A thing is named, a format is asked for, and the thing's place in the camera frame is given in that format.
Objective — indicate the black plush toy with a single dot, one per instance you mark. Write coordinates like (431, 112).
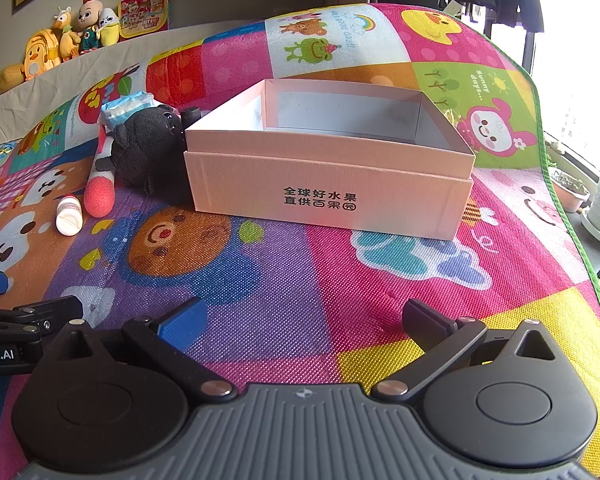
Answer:
(145, 152)

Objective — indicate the red toy microphone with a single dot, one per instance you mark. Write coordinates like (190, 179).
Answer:
(99, 195)

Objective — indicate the small black object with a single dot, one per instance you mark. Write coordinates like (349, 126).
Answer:
(191, 115)

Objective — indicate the yellow duck backpack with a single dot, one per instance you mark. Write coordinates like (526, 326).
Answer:
(39, 60)

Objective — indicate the yellow plush animal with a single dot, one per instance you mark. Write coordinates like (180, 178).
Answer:
(67, 35)

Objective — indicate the blue wet wipes packet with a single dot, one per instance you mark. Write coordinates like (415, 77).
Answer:
(122, 110)

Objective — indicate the long yellow plush pillow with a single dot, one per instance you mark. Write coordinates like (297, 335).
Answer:
(0, 82)

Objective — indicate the banana plush toy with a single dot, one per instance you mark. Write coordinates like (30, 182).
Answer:
(108, 27)

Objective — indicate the small white bottle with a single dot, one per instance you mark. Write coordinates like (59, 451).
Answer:
(69, 220)

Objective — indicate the colourful picture book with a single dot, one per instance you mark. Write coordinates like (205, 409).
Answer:
(145, 12)

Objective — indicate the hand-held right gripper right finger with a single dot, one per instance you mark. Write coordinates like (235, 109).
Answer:
(424, 321)

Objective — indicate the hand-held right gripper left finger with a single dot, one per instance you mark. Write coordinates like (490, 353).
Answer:
(185, 321)

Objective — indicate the boy doll plush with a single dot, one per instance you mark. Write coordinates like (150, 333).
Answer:
(87, 22)

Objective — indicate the pink cardboard box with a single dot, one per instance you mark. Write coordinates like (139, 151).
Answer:
(330, 170)

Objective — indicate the white clothes tag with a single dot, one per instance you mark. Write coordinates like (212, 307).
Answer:
(451, 7)

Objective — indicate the colourful cartoon play mat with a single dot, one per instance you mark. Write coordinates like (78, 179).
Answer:
(280, 270)

